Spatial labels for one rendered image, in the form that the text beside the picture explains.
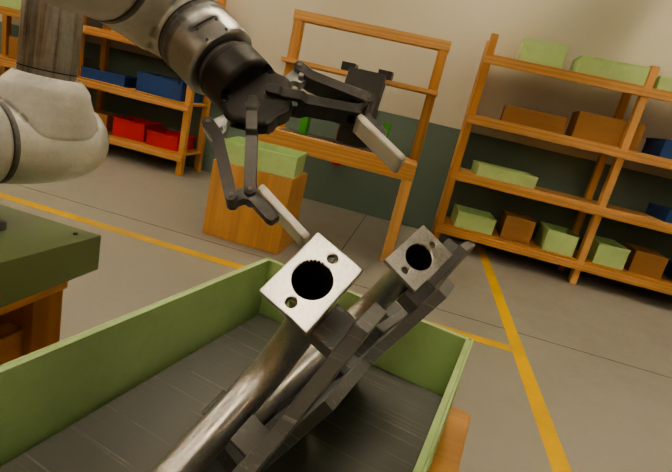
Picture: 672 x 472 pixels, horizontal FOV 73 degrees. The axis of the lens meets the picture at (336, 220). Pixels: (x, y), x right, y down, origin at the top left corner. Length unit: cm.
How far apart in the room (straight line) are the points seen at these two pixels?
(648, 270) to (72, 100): 530
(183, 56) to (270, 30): 539
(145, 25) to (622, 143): 491
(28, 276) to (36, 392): 35
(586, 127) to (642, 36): 119
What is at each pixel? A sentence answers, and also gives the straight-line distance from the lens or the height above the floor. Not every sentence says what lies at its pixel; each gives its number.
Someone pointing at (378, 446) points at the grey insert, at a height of 85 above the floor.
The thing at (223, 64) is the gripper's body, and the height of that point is 130.
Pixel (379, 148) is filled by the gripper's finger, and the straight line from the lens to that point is 50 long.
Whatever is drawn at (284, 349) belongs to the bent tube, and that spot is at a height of 109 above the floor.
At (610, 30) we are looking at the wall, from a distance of 583.
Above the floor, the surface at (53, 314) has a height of 76.
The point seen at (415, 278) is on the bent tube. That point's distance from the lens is 43.
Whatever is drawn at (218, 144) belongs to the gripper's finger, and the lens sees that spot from 48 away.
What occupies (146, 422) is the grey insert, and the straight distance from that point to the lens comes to 68.
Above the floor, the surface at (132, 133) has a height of 34.
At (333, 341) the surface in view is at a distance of 34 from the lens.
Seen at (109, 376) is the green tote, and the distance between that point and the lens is 69.
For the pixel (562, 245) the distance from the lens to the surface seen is 528.
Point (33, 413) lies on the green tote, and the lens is 64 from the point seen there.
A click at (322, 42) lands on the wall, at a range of 571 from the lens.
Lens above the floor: 129
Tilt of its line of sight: 15 degrees down
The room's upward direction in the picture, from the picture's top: 13 degrees clockwise
